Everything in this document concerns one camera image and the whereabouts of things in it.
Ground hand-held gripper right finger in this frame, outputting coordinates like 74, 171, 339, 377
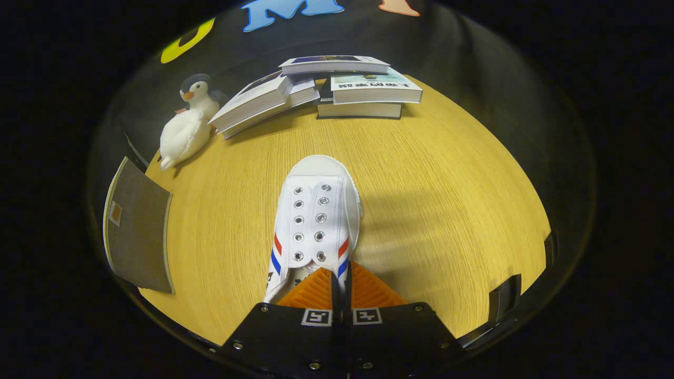
342, 262, 464, 379

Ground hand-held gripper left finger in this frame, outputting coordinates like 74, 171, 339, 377
221, 267, 338, 379

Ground white striped canvas shoe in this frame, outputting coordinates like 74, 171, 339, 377
263, 155, 364, 305

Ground grey fabric storage box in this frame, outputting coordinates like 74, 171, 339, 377
103, 156, 175, 295

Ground white plush toy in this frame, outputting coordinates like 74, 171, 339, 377
159, 108, 214, 171

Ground dark cover book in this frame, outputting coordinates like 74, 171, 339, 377
316, 79, 403, 120

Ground white book with portrait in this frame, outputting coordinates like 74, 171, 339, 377
209, 71, 321, 140

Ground pale cover book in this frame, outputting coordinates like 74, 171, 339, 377
330, 68, 423, 105

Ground penguin plush toy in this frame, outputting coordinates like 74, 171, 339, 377
179, 74, 228, 119

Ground blue cover book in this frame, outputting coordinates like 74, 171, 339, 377
279, 55, 390, 77

